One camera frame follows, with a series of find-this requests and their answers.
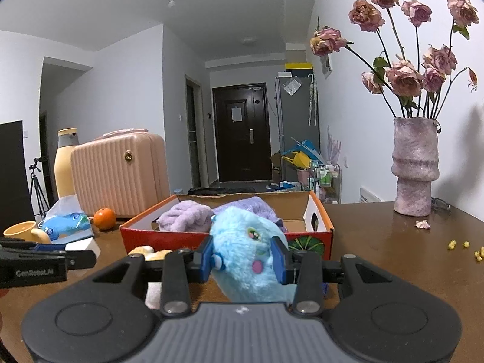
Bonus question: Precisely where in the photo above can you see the fallen pink petal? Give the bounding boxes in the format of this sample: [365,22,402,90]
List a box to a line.
[415,220,431,230]

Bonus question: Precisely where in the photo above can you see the black paper bag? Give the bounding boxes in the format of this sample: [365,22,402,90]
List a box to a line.
[0,120,34,233]

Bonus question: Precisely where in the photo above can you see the red cardboard fruit box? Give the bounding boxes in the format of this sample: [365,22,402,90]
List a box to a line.
[121,192,334,260]

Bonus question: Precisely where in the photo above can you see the white plush lamb toy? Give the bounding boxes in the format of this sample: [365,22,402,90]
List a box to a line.
[129,246,172,261]

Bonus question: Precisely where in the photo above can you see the pink textured vase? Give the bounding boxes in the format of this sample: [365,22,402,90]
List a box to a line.
[391,117,440,217]

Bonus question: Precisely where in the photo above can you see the pink white sponge block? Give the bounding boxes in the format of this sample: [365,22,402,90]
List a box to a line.
[66,238,101,275]

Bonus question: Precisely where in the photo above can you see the lilac fluffy towel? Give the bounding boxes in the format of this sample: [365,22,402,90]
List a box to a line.
[156,200,214,233]

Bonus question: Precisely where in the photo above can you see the light blue plush monster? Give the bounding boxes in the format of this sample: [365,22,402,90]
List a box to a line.
[210,207,296,304]

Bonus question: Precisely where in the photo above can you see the black duffel bag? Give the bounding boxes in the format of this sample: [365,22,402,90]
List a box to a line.
[188,187,257,196]

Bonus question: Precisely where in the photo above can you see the camera tripod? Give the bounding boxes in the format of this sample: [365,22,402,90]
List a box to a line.
[29,156,49,220]

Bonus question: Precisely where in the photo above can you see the purple knitted cloth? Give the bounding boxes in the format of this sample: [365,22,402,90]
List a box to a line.
[212,196,287,232]

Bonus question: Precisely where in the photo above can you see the orange fruit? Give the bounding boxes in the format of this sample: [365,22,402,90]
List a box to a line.
[93,207,116,231]

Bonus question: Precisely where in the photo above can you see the yellow ceramic mug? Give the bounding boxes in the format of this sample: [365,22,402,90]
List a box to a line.
[3,221,51,244]

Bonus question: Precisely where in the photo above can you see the cream yellow water bottle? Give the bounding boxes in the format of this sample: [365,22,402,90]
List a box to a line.
[54,128,79,198]

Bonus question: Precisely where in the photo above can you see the metal trolley with bottles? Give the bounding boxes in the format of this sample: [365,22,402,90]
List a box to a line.
[309,160,341,204]

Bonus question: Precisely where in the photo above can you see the dried pink rose bouquet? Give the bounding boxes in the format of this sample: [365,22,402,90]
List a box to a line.
[309,0,478,121]

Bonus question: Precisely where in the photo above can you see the grey refrigerator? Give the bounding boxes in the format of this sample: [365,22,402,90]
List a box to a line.
[275,76,320,157]

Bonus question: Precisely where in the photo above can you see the yellow crumbs on table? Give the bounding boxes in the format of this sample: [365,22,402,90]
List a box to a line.
[447,240,484,263]

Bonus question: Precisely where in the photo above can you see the pink ribbed suitcase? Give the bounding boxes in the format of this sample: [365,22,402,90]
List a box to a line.
[70,129,171,218]

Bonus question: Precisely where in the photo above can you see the dark front door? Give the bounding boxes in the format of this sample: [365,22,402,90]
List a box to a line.
[212,83,272,183]

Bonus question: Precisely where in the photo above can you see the blue tissue pack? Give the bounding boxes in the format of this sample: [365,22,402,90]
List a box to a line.
[38,194,93,244]

